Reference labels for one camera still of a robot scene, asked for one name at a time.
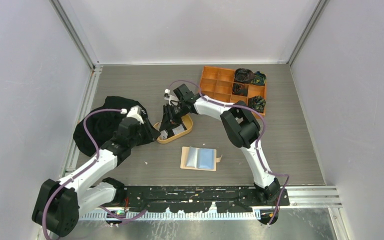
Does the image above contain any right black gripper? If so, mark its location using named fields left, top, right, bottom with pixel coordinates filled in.
left=160, top=101, right=188, bottom=133

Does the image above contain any silver credit card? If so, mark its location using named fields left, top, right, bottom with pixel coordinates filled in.
left=172, top=124, right=187, bottom=135

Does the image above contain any yellow oval tray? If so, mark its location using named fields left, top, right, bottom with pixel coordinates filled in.
left=157, top=114, right=193, bottom=144

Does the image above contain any beige leather card holder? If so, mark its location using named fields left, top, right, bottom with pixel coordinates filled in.
left=180, top=146, right=222, bottom=172

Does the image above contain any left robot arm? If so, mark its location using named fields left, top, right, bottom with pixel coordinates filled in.
left=31, top=117, right=160, bottom=237

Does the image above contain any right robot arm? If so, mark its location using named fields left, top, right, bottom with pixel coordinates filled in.
left=159, top=84, right=283, bottom=206

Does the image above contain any black cloth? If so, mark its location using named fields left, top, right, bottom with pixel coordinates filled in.
left=73, top=96, right=146, bottom=157

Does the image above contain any orange compartment organizer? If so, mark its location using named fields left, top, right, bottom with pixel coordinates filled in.
left=200, top=66, right=267, bottom=116

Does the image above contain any dark rolled tie middle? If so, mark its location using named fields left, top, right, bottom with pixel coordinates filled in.
left=232, top=83, right=249, bottom=97

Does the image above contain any dark rolled tie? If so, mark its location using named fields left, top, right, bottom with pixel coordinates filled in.
left=232, top=83, right=249, bottom=97
left=234, top=68, right=255, bottom=84

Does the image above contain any dark rolled tie top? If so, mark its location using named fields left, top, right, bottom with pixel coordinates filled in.
left=234, top=68, right=255, bottom=84

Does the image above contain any green patterned rolled tie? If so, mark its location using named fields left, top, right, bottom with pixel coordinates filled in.
left=251, top=71, right=267, bottom=87

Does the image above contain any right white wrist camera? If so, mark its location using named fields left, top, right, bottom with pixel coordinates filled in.
left=163, top=88, right=179, bottom=105

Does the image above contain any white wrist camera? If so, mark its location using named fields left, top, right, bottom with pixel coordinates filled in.
left=126, top=105, right=146, bottom=124
left=163, top=88, right=179, bottom=105

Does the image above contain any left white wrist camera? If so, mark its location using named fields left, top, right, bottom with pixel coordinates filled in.
left=126, top=105, right=146, bottom=124

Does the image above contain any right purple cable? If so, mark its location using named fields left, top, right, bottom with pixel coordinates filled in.
left=165, top=79, right=290, bottom=227

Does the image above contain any purple cable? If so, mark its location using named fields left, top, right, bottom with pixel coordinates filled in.
left=41, top=108, right=148, bottom=240
left=165, top=79, right=290, bottom=227

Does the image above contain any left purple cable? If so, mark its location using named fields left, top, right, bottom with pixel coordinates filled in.
left=41, top=108, right=148, bottom=240

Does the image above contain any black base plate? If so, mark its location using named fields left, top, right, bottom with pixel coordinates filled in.
left=104, top=185, right=289, bottom=214

